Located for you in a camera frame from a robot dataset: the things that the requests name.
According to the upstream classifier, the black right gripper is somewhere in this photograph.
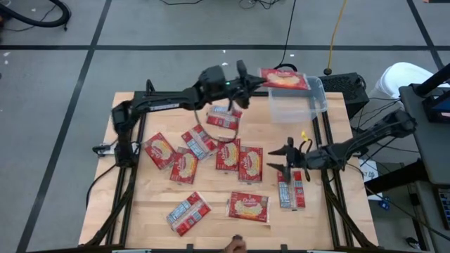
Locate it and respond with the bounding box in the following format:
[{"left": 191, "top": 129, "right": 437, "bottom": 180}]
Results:
[{"left": 266, "top": 136, "right": 323, "bottom": 183}]

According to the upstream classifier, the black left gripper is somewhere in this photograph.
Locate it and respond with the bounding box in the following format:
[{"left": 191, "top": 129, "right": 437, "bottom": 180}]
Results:
[{"left": 226, "top": 59, "right": 267, "bottom": 109}]

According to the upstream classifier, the red popcorn bag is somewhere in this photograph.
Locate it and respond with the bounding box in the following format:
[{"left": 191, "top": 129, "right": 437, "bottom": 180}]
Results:
[
  {"left": 276, "top": 170, "right": 307, "bottom": 211},
  {"left": 166, "top": 191, "right": 212, "bottom": 238},
  {"left": 205, "top": 104, "right": 244, "bottom": 131},
  {"left": 215, "top": 137, "right": 242, "bottom": 172},
  {"left": 238, "top": 145, "right": 264, "bottom": 183},
  {"left": 169, "top": 146, "right": 200, "bottom": 186},
  {"left": 181, "top": 124, "right": 219, "bottom": 161},
  {"left": 226, "top": 190, "right": 270, "bottom": 223},
  {"left": 259, "top": 67, "right": 311, "bottom": 91},
  {"left": 142, "top": 131, "right": 177, "bottom": 171}
]

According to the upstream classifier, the clear plastic bin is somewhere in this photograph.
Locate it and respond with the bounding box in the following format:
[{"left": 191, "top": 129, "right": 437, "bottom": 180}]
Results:
[{"left": 267, "top": 76, "right": 328, "bottom": 124}]

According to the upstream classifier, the black perforated computer case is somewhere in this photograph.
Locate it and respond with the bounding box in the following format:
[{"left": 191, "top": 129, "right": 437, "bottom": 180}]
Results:
[{"left": 318, "top": 72, "right": 370, "bottom": 119}]

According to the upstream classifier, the white paper sheet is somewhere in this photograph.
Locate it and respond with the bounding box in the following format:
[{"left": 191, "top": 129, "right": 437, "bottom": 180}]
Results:
[{"left": 359, "top": 168, "right": 384, "bottom": 202}]

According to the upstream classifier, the person's hand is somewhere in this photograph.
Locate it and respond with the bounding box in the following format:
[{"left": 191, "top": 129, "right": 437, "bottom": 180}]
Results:
[{"left": 222, "top": 234, "right": 248, "bottom": 253}]

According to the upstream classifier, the grey cart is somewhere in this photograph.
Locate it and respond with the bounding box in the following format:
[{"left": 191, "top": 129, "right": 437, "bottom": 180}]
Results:
[{"left": 399, "top": 83, "right": 450, "bottom": 187}]

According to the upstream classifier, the dark blue box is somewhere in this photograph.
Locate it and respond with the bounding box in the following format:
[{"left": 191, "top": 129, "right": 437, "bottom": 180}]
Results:
[{"left": 421, "top": 93, "right": 450, "bottom": 124}]

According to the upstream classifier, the black keyboard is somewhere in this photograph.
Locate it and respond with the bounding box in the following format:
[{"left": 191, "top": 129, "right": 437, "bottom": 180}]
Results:
[{"left": 437, "top": 187, "right": 450, "bottom": 231}]

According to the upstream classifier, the black pole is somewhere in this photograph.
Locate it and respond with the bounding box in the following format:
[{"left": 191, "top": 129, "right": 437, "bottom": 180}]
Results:
[{"left": 414, "top": 63, "right": 450, "bottom": 98}]

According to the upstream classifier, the black hanging cable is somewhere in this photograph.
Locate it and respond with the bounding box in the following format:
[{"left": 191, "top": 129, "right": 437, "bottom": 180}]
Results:
[{"left": 266, "top": 0, "right": 299, "bottom": 71}]

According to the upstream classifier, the yellow hanging cable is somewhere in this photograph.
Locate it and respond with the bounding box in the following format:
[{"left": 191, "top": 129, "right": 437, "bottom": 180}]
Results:
[{"left": 323, "top": 0, "right": 349, "bottom": 76}]

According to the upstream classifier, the black aluminium table frame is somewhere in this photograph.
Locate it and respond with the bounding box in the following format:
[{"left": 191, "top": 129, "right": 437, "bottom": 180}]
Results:
[{"left": 84, "top": 79, "right": 379, "bottom": 252}]

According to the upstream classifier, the black floor hose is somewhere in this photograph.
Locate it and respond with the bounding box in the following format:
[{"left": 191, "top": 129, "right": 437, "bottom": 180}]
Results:
[{"left": 0, "top": 0, "right": 72, "bottom": 31}]

